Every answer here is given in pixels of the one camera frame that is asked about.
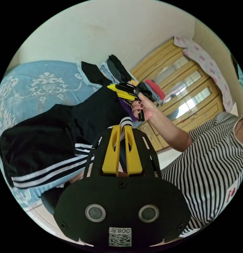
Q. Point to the black pants with white stripes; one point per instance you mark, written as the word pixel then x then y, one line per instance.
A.
pixel 50 138

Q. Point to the yellow wooden cupboard with mirrors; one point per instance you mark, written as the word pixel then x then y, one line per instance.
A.
pixel 192 110

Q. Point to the person's body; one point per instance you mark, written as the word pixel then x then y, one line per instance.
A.
pixel 202 168

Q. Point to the person's right hand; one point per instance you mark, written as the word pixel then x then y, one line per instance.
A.
pixel 149 109

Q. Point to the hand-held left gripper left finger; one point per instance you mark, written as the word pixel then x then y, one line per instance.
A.
pixel 111 154

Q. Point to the pile of clothes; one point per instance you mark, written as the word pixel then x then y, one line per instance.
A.
pixel 115 69

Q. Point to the white cloth with pink print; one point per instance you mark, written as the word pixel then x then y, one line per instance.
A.
pixel 208 65

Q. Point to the person's right forearm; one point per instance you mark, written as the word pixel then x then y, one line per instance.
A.
pixel 170 132

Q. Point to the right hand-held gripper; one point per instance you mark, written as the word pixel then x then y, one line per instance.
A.
pixel 131 88

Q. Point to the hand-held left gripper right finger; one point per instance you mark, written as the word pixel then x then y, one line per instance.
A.
pixel 133 158

